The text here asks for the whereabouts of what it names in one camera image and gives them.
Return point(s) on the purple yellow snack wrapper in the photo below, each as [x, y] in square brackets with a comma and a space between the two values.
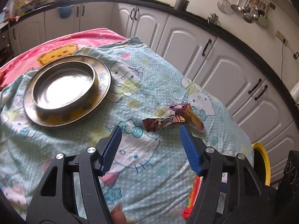
[193, 119]

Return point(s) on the orange red plastic packet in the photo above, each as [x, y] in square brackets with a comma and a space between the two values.
[191, 200]

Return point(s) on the steel cup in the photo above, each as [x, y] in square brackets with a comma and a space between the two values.
[181, 4]

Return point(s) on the cartoon print light blue blanket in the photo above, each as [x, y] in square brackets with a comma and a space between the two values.
[149, 86]

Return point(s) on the steel bowl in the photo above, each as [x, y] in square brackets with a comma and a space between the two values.
[63, 86]

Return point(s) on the yellow trash bin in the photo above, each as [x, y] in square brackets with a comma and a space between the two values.
[266, 165]

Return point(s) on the black countertop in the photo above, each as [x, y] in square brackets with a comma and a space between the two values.
[257, 63]

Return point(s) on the row of hanging utensils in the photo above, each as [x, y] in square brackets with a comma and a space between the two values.
[255, 11]

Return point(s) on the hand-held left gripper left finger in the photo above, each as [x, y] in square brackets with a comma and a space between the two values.
[109, 149]

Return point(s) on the hanging steel ladle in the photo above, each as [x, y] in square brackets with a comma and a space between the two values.
[236, 5]

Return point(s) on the steel plate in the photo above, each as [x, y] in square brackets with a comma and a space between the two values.
[104, 74]

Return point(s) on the pink blanket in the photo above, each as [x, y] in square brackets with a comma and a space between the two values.
[93, 36]

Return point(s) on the blue plastic basket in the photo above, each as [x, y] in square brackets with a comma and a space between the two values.
[64, 12]

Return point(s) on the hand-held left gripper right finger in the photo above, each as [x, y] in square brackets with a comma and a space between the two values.
[189, 149]

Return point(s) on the brown snack wrapper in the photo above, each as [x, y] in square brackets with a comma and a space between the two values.
[161, 122]

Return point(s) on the small steel kettle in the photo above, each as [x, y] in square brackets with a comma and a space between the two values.
[213, 18]

